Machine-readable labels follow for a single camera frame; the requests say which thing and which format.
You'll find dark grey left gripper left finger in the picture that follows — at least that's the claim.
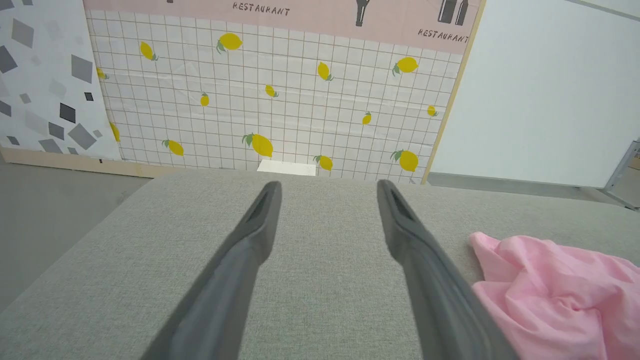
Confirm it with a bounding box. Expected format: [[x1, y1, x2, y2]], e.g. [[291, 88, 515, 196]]
[[141, 180, 283, 360]]

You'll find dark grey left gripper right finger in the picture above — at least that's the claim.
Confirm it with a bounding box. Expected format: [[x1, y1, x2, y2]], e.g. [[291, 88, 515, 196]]
[[376, 179, 519, 360]]

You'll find pink garment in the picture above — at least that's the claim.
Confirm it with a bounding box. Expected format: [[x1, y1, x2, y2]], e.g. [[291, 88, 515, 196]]
[[469, 231, 640, 360]]

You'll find white box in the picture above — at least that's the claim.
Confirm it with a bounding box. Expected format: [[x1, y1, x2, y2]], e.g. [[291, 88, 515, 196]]
[[256, 159, 317, 177]]

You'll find lemon print grid backdrop panel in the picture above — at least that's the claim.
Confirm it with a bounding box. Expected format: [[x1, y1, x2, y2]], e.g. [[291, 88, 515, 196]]
[[82, 0, 487, 185]]

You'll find wooden base strip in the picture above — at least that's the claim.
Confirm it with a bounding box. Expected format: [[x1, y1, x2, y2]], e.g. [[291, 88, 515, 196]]
[[0, 147, 173, 179]]

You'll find plain white board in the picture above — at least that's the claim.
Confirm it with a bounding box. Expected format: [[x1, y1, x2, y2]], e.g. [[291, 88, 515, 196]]
[[428, 0, 640, 190]]

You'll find grey terrazzo pattern backdrop panel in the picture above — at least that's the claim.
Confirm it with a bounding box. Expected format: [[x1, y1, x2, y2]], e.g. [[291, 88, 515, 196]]
[[0, 0, 123, 162]]

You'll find grey metal frame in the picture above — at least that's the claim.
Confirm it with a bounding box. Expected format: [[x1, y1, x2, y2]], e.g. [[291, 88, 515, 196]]
[[602, 139, 640, 210]]

